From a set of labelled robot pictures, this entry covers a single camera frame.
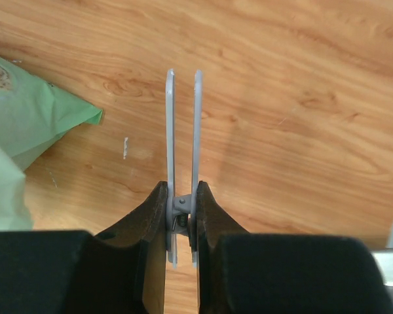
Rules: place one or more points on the piano pattern bag clip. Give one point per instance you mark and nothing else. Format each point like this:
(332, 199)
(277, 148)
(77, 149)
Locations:
(182, 177)

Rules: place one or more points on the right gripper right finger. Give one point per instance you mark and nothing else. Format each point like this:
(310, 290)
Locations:
(243, 272)

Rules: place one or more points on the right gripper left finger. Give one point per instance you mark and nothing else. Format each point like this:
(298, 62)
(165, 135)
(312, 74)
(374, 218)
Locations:
(119, 270)

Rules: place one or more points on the green litter bag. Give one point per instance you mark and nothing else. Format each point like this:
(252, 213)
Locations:
(34, 114)

